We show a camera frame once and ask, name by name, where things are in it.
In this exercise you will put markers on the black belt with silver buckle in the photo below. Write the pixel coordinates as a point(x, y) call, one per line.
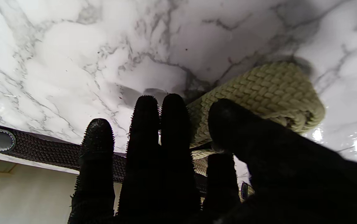
point(41, 149)

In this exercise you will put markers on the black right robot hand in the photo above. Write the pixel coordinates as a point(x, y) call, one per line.
point(259, 174)

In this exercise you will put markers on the beige woven belt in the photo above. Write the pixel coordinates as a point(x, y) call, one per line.
point(259, 87)

